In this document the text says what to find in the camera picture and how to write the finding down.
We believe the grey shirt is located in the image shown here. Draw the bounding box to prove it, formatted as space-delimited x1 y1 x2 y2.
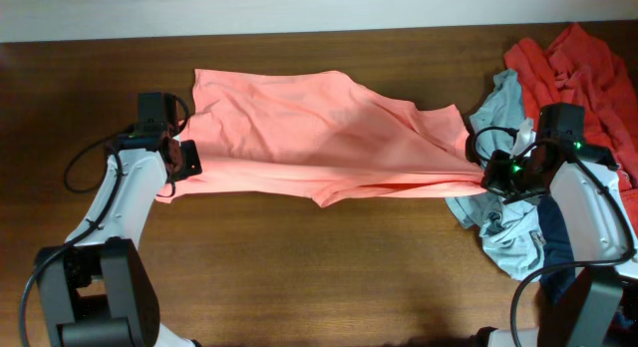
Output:
446 69 544 280

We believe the salmon pink shirt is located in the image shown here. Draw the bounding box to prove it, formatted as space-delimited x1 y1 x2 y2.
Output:
159 69 482 207

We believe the navy blue garment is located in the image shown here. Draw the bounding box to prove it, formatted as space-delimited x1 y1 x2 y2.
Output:
537 195 576 304

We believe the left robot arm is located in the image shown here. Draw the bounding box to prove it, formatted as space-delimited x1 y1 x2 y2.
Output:
18 92 202 347

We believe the red shirt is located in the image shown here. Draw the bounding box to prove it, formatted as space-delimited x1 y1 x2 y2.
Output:
504 23 637 225

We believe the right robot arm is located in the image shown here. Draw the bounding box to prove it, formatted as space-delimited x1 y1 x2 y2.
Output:
481 103 637 347

